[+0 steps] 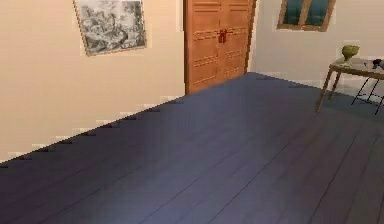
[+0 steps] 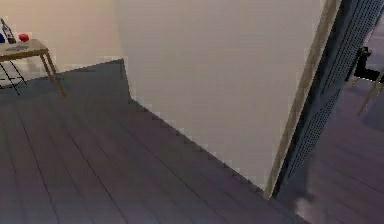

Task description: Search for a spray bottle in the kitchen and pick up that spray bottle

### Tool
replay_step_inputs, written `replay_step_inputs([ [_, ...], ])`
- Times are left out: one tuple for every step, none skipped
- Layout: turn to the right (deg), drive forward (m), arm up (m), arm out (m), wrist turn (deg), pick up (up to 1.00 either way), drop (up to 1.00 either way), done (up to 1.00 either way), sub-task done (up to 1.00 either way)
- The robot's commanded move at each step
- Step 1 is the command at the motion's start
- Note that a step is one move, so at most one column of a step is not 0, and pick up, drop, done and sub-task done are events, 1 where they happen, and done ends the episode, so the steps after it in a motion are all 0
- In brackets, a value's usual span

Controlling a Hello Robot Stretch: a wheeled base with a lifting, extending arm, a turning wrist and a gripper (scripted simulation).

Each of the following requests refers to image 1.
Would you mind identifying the brown wooden double door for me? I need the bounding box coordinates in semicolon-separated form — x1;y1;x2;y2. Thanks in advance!
183;0;258;95

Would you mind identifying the wooden framed window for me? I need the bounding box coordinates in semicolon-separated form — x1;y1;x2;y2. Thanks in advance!
276;0;337;33

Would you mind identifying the light wooden table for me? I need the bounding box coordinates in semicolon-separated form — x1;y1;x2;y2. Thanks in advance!
314;57;384;114

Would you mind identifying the green goblet vase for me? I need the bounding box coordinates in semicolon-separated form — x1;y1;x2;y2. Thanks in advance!
341;44;361;66

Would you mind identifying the black metal chair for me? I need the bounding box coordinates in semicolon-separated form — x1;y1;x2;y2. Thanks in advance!
350;77;384;116

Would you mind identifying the grey framed wall picture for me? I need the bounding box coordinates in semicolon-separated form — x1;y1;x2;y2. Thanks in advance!
72;0;148;57

